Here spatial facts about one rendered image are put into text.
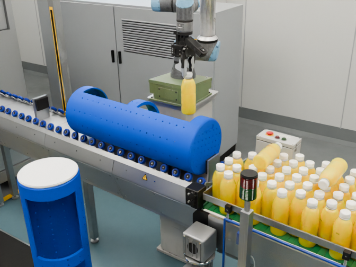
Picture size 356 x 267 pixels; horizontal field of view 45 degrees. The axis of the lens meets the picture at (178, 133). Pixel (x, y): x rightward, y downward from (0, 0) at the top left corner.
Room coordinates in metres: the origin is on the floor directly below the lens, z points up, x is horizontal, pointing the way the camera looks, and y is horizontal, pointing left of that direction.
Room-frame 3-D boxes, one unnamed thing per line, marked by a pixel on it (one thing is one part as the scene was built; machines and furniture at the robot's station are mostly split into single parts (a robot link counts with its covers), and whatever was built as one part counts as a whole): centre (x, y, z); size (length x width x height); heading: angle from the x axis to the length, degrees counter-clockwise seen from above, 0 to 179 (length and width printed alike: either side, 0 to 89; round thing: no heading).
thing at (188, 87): (1.95, -0.05, 1.34); 0.07 x 0.07 x 0.19
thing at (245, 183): (1.33, -0.25, 1.23); 0.06 x 0.06 x 0.04
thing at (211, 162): (1.85, -0.16, 0.99); 0.10 x 0.02 x 0.12; 142
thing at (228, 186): (1.62, -0.21, 0.99); 0.07 x 0.07 x 0.19
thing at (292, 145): (1.96, -0.51, 1.05); 0.20 x 0.10 x 0.10; 52
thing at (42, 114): (2.66, 0.89, 1.00); 0.10 x 0.04 x 0.15; 142
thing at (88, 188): (2.55, 0.62, 0.31); 0.06 x 0.06 x 0.63; 52
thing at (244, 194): (1.33, -0.25, 1.18); 0.06 x 0.06 x 0.05
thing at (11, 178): (3.14, 1.40, 0.31); 0.06 x 0.06 x 0.63; 52
